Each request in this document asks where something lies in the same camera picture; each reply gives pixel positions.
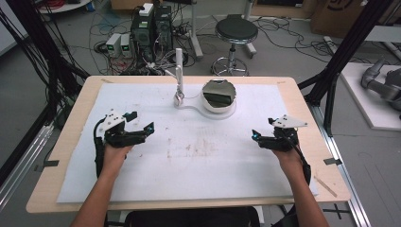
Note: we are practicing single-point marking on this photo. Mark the black chair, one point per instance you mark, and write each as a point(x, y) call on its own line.
point(192, 217)

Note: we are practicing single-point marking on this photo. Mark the white table leg frame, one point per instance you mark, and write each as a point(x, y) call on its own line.
point(196, 34)

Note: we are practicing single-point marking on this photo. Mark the wooden table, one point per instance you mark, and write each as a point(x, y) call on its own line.
point(44, 192)

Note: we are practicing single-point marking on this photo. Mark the white foam mat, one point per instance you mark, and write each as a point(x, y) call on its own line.
point(189, 170)

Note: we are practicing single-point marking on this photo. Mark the white platform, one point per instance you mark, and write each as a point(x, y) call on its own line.
point(362, 104)

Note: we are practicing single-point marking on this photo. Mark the cardboard box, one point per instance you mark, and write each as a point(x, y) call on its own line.
point(337, 15)

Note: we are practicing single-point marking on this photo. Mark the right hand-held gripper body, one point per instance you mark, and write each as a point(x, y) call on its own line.
point(280, 138)

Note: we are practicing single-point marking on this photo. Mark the black tape piece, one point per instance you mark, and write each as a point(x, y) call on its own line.
point(50, 164)
point(332, 161)

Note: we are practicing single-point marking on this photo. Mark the white power supply box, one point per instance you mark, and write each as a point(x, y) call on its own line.
point(126, 45)
point(113, 45)

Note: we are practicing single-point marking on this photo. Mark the black computer tower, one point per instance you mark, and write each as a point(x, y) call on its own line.
point(164, 28)
point(143, 38)

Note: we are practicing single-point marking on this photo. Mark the person's left hand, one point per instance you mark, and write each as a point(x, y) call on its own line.
point(115, 157)

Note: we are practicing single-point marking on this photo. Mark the thin wooden stick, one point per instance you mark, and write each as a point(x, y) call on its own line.
point(325, 186)

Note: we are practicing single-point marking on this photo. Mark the person's right hand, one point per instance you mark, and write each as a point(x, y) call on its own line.
point(288, 160)

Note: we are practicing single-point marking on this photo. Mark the aluminium rail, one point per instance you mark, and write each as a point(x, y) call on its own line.
point(22, 167)
point(346, 176)

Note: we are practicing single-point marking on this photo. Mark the black round stool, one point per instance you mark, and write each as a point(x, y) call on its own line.
point(236, 30)

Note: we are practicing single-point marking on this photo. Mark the black case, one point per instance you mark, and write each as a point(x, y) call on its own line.
point(219, 98)

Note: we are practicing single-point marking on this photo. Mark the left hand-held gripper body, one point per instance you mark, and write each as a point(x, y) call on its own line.
point(118, 137)

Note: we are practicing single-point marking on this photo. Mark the white round base disc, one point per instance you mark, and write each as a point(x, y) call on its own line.
point(228, 115)

